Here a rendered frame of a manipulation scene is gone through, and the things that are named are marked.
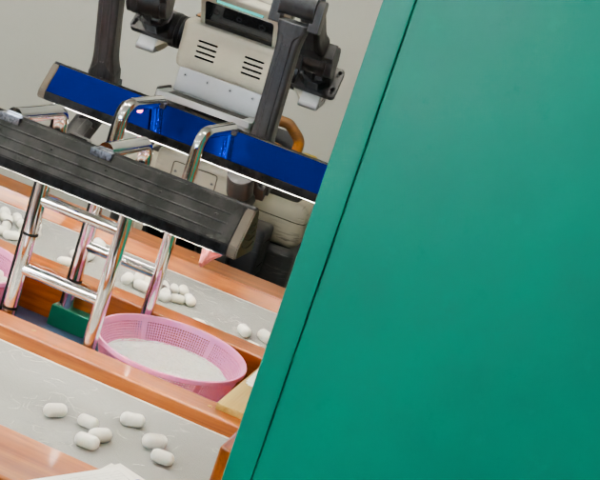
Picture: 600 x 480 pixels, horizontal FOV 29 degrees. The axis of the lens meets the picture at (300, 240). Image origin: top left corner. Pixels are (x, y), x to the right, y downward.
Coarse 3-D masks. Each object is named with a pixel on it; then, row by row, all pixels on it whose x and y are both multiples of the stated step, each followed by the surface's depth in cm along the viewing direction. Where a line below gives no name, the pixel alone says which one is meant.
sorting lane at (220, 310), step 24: (24, 216) 254; (48, 240) 243; (72, 240) 249; (96, 264) 239; (120, 288) 229; (192, 288) 244; (192, 312) 229; (216, 312) 234; (240, 312) 239; (264, 312) 244; (240, 336) 225
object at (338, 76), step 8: (304, 72) 285; (336, 72) 290; (344, 72) 290; (296, 80) 288; (304, 80) 286; (312, 80) 285; (328, 80) 285; (336, 80) 289; (296, 88) 289; (304, 88) 288; (312, 88) 287; (320, 88) 286; (328, 88) 288; (336, 88) 288; (320, 96) 288; (328, 96) 287
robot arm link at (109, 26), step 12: (108, 0) 251; (120, 0) 252; (108, 12) 252; (120, 12) 254; (96, 24) 254; (108, 24) 253; (120, 24) 256; (96, 36) 256; (108, 36) 255; (120, 36) 259; (96, 48) 257; (108, 48) 256; (96, 60) 258; (108, 60) 258; (96, 72) 259; (108, 72) 259; (120, 72) 263; (120, 84) 265
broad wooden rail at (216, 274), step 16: (0, 176) 269; (0, 192) 260; (16, 192) 261; (80, 208) 265; (64, 224) 256; (80, 224) 256; (128, 240) 255; (144, 240) 257; (160, 240) 261; (144, 256) 252; (176, 256) 253; (192, 256) 257; (192, 272) 251; (208, 272) 251; (224, 272) 253; (240, 272) 257; (224, 288) 249; (240, 288) 249; (256, 288) 250; (272, 288) 254; (256, 304) 247; (272, 304) 247
